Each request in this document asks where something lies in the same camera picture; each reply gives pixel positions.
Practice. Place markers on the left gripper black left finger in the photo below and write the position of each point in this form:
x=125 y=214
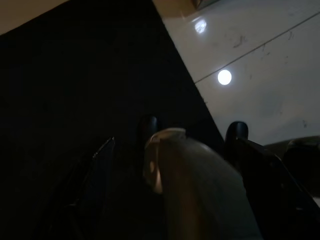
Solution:
x=82 y=212

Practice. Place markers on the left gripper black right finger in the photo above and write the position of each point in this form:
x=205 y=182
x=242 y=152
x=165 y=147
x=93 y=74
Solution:
x=275 y=200

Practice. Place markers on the silver left robot leg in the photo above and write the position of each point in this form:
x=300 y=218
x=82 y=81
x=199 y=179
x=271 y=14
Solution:
x=195 y=180

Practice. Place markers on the black floor mat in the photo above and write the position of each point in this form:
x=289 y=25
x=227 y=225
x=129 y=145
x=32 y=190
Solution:
x=75 y=87

